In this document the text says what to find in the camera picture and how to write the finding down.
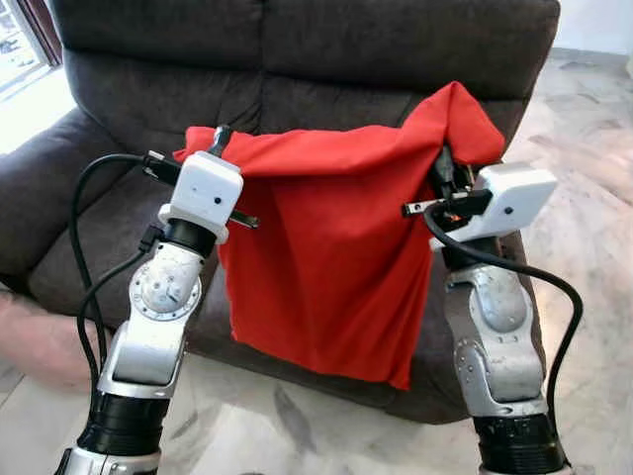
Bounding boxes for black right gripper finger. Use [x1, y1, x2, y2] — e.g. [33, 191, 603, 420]
[432, 143, 462, 199]

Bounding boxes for red pillow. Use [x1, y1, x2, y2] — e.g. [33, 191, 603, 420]
[173, 81, 506, 391]

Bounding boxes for dark brown two-seat sofa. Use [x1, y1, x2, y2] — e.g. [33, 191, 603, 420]
[0, 0, 562, 426]

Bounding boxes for pink pillow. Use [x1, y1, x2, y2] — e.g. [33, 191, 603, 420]
[0, 290, 96, 393]

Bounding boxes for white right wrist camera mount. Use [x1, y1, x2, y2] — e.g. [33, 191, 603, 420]
[455, 163, 561, 244]

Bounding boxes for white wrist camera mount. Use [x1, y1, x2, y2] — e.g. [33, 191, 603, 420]
[455, 163, 561, 244]
[158, 150, 245, 245]

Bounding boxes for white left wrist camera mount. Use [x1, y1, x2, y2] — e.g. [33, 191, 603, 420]
[158, 150, 245, 245]

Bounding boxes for window with dark frame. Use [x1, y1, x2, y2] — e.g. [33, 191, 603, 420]
[0, 0, 63, 100]

